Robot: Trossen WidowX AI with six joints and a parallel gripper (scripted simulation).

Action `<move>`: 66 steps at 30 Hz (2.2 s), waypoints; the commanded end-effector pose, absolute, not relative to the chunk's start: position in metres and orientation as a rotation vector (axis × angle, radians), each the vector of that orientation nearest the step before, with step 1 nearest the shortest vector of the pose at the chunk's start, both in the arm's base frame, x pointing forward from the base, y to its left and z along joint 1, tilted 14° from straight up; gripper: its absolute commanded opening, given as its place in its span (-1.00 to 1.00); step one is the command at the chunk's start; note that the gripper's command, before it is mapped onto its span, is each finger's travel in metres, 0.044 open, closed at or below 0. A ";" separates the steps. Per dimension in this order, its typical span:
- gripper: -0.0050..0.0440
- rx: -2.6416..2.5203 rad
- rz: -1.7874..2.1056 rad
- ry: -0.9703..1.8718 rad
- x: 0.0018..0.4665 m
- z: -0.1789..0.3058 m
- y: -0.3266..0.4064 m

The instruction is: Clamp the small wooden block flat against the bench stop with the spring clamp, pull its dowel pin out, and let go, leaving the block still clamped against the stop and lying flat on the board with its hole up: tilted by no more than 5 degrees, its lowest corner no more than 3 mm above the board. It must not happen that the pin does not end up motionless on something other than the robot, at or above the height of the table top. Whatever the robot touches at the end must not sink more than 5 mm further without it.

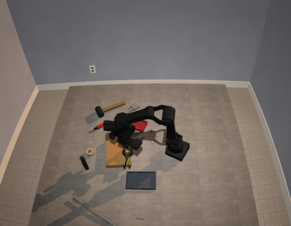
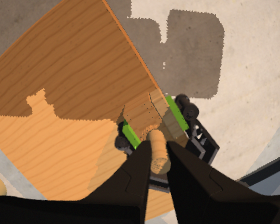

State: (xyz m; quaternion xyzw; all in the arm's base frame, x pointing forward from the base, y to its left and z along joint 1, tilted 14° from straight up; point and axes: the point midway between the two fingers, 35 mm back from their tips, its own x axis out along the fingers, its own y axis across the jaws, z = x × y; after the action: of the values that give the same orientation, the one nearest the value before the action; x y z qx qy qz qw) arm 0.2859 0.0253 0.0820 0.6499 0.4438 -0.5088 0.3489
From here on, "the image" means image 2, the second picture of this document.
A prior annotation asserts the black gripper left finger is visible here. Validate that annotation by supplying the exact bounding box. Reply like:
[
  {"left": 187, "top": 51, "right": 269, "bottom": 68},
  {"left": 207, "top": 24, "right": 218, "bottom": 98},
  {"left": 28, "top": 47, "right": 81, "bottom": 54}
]
[{"left": 0, "top": 140, "right": 152, "bottom": 224}]

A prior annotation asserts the grey shallow tray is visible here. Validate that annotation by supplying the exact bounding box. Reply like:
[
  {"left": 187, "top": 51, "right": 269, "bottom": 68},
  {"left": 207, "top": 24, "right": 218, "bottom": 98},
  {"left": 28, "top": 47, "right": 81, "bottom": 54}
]
[{"left": 237, "top": 160, "right": 280, "bottom": 196}]

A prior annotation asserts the orange wooden board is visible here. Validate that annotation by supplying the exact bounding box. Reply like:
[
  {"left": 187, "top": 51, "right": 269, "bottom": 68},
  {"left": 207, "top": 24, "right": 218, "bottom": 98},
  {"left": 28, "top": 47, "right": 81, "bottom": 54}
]
[{"left": 0, "top": 0, "right": 160, "bottom": 201}]

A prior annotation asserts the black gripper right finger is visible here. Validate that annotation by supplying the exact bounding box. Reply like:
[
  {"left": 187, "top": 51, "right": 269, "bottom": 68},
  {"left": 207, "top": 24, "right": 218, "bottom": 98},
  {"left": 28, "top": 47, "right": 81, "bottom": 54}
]
[{"left": 166, "top": 141, "right": 280, "bottom": 224}]

